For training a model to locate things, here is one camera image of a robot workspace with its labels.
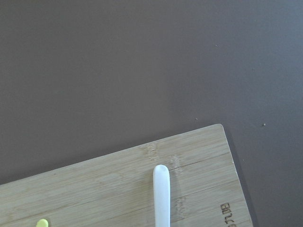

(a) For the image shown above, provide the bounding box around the bamboo cutting board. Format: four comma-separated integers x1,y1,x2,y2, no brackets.
0,124,252,227

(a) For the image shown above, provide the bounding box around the yellow plastic knife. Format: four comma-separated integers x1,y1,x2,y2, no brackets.
36,218,49,227

